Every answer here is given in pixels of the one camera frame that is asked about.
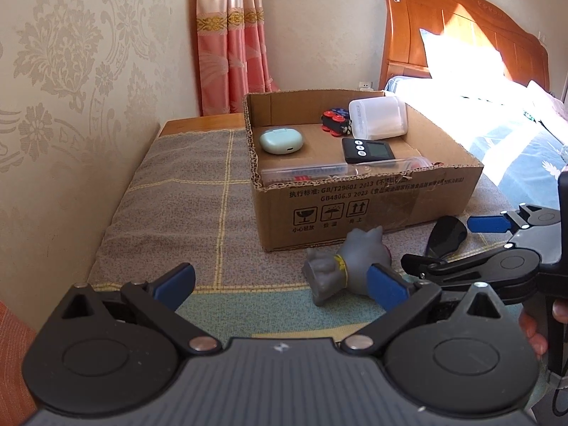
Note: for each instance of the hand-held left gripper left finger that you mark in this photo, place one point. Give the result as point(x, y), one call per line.
point(175, 284)

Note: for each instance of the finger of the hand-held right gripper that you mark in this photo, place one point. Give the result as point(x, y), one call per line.
point(488, 268)
point(488, 224)

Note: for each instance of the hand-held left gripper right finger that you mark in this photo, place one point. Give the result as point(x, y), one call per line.
point(388, 286)

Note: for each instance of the grey rubber toy figure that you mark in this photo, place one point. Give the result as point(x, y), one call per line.
point(350, 257)

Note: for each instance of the brown cardboard box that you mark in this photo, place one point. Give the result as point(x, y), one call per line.
point(355, 208)

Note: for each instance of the black digital timer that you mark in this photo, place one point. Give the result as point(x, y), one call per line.
point(368, 150)

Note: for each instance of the clear plastic case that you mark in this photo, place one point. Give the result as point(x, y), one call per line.
point(306, 172)

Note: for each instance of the white plastic bottle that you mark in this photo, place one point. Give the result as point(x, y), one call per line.
point(377, 117)

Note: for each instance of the person's right hand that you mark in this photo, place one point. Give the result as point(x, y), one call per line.
point(532, 333)

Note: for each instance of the black glossy plastic piece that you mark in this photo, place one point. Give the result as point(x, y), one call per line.
point(446, 235)

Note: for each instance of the blue floral bed sheet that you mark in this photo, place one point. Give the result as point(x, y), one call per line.
point(523, 164)

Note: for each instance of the plaid cloth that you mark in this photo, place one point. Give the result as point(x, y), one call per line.
point(186, 213)

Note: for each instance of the white pillow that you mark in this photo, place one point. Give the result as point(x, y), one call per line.
point(466, 66)

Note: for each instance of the orange cloth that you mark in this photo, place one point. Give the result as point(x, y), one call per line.
point(15, 350)

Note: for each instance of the red and blue wheeled toy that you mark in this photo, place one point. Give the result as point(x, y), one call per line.
point(335, 120)

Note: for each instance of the mint green earbuds case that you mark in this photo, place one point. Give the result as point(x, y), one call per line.
point(280, 140)

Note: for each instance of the wooden bed headboard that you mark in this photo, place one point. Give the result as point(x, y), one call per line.
point(443, 4)

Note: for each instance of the pink patterned curtain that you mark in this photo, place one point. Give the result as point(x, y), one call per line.
point(230, 53)

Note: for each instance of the white wall socket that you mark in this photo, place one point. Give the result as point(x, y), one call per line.
point(365, 84)

